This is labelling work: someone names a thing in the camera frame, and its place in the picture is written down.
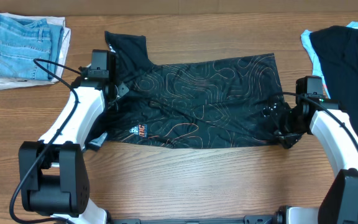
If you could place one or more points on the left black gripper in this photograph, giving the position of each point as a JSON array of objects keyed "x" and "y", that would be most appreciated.
[{"x": 123, "y": 90}]

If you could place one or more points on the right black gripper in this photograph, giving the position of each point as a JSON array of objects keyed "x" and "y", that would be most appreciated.
[{"x": 290, "y": 139}]

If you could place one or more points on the black cycling jersey orange lines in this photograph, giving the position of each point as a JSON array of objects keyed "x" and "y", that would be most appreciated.
[{"x": 205, "y": 105}]

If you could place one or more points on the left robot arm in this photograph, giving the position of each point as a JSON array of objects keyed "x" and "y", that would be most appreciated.
[{"x": 53, "y": 178}]

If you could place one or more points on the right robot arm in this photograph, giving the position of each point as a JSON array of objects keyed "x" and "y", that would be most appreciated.
[{"x": 328, "y": 121}]

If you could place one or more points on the light blue t-shirt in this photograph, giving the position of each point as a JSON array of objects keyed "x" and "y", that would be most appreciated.
[{"x": 317, "y": 71}]

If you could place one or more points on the plain black t-shirt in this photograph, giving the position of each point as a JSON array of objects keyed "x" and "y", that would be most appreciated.
[{"x": 337, "y": 50}]

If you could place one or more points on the folded blue jeans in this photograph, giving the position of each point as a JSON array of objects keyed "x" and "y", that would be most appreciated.
[{"x": 26, "y": 45}]

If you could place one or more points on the folded white cloth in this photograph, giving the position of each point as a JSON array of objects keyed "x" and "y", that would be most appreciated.
[{"x": 7, "y": 83}]

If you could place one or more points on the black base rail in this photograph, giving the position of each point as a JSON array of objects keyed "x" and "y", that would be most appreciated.
[{"x": 248, "y": 219}]

